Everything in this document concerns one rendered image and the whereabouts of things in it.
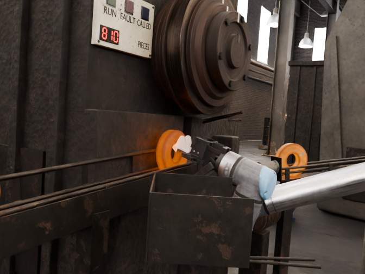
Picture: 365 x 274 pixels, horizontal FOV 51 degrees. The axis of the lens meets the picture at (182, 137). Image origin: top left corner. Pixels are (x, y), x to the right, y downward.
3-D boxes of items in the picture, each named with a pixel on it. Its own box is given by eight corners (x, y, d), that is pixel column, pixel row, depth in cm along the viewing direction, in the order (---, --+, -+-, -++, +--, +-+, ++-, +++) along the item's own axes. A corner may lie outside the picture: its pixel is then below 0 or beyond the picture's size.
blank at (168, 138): (154, 132, 126) (162, 132, 124) (180, 127, 139) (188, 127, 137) (156, 178, 128) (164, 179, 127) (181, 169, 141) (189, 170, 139)
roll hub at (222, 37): (202, 86, 130) (208, 1, 128) (237, 93, 153) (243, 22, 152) (216, 86, 127) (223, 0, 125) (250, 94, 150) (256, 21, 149)
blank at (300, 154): (283, 182, 178) (287, 184, 175) (268, 154, 174) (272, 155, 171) (308, 164, 181) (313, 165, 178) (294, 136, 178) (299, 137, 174)
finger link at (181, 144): (175, 130, 132) (196, 140, 128) (170, 147, 133) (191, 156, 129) (169, 130, 130) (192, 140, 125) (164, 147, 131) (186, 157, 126)
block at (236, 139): (206, 189, 167) (210, 134, 166) (215, 187, 174) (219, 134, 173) (228, 193, 162) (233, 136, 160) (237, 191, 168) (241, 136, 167)
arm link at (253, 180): (260, 204, 110) (273, 172, 109) (224, 186, 117) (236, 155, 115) (271, 201, 118) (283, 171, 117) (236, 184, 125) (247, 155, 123)
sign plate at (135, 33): (90, 44, 112) (94, -19, 111) (146, 58, 134) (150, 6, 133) (96, 43, 111) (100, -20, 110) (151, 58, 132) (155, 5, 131)
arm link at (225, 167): (238, 180, 125) (225, 184, 116) (225, 174, 127) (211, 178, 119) (247, 155, 123) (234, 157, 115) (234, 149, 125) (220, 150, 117)
